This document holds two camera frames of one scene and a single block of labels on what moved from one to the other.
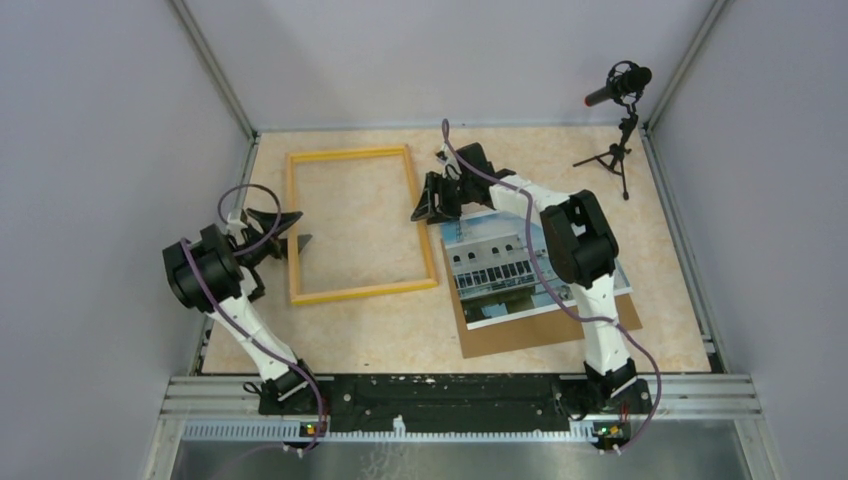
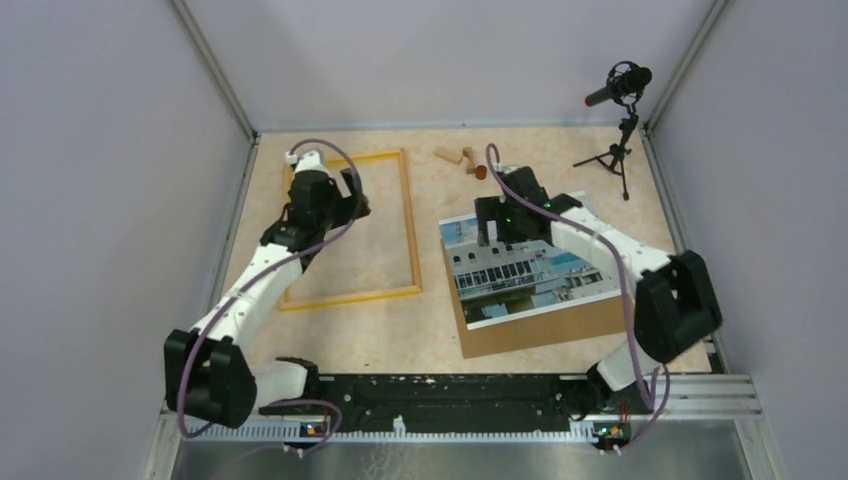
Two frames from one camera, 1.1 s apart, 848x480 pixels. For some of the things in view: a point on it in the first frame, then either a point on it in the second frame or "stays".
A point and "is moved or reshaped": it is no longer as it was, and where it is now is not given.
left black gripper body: x=257 y=246 → x=340 y=210
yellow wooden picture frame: x=375 y=152 is moved or reshaped
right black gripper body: x=455 y=191 → x=509 y=228
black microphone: x=625 y=82 stays
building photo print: x=502 y=268 stays
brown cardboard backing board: x=549 y=329 stays
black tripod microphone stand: x=612 y=160 stays
